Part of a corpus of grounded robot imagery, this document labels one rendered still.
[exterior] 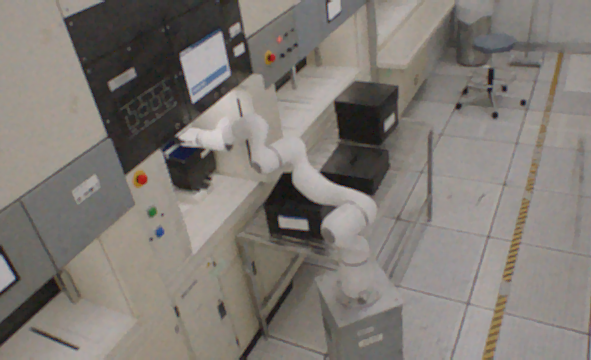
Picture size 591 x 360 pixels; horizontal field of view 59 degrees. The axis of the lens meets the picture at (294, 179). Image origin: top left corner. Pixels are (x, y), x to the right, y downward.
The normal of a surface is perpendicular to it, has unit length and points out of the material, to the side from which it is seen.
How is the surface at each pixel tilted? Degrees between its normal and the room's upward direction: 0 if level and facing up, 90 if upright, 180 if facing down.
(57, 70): 90
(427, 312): 0
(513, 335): 0
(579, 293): 0
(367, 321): 90
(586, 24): 90
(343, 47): 90
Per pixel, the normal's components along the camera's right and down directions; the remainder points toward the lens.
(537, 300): -0.14, -0.82
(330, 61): -0.45, 0.55
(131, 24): 0.88, 0.15
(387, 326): 0.30, 0.50
